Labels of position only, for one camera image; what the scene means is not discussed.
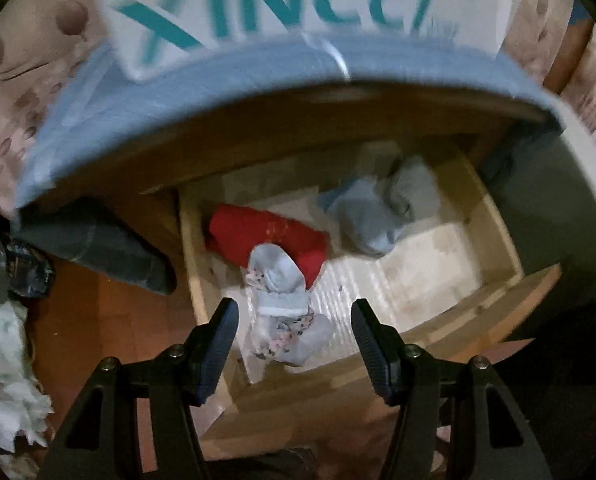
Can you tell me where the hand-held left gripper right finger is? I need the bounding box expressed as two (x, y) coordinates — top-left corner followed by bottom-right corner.
(350, 298), (553, 480)

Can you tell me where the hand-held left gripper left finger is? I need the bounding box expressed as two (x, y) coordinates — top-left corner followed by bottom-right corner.
(38, 297), (241, 480)

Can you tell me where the light grey patterned sock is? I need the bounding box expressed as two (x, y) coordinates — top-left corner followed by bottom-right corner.
(247, 265), (335, 367)

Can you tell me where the pale blue small underwear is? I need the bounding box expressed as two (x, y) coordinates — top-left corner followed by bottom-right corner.
(248, 242), (309, 318)

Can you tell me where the wooden drawer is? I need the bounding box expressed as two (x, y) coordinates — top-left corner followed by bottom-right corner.
(178, 140), (563, 456)

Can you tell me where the red underwear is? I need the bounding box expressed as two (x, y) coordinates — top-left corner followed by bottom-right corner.
(207, 204), (329, 291)

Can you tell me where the blue-grey sock pair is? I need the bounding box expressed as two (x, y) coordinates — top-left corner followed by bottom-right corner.
(320, 177), (409, 258)

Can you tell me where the grey checked cloth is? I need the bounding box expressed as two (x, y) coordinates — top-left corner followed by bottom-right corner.
(0, 200), (54, 326)

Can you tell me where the white crumpled cloth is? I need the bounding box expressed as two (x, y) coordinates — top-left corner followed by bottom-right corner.
(0, 305), (54, 451)

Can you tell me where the blue checked tablecloth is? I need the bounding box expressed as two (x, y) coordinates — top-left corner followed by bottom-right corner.
(10, 35), (566, 296)

